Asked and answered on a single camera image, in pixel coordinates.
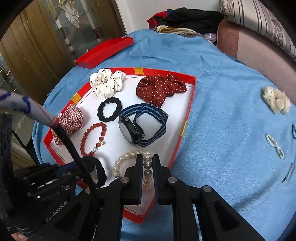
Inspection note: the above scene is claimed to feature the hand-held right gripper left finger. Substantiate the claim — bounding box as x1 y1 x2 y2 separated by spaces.
30 154 143 241

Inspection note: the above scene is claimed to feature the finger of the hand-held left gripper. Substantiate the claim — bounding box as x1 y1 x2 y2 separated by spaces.
55 161 78 178

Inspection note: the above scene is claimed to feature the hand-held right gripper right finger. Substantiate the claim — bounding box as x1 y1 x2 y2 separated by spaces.
152 154 265 241

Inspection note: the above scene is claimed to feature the red bead bracelet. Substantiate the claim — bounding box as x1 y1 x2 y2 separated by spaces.
80 122 107 157

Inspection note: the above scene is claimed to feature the red cardboard box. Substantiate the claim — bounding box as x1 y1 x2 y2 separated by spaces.
43 67 197 225

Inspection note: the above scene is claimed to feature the red plaid scrunchie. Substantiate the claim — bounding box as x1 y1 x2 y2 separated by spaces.
51 104 84 146

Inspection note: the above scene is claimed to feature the watch with blue striped strap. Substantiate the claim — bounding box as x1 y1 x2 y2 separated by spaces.
118 103 169 148

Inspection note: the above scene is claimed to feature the wavy black hair tie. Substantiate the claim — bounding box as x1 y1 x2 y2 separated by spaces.
97 97 122 123

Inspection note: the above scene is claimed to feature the white black-dotted scrunchie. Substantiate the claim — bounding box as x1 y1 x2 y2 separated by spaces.
89 69 126 99

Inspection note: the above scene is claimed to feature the red white-dotted scrunchie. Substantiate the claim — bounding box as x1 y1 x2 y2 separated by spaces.
136 73 187 107

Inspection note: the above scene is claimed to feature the person's left hand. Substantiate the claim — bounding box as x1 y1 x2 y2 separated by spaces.
11 232 29 241

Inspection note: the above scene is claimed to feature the blue blanket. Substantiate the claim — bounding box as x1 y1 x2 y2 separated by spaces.
32 29 296 241

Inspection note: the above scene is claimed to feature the red box lid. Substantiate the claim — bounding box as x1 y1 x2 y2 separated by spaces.
74 36 135 69

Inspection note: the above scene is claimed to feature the wooden door with glass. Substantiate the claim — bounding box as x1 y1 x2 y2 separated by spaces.
0 0 126 149

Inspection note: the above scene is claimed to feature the metal hair clip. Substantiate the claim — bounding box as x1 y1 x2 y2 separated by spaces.
281 162 294 184

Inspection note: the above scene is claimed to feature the cream dotted scrunchie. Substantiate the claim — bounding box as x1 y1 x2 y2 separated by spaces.
262 85 291 115

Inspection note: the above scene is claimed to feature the pink sofa cushion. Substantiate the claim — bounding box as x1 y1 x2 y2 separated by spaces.
217 18 296 93

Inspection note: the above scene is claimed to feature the pile of dark clothes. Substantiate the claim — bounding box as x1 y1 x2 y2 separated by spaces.
147 7 225 44

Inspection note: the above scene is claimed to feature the striped floral pillow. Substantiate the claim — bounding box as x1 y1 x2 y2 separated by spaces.
219 0 296 59

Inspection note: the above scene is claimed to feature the black cable with grey sleeve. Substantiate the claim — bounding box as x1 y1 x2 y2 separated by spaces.
0 90 102 209

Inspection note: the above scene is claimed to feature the white pearl bracelet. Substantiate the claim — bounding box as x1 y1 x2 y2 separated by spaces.
265 134 285 159

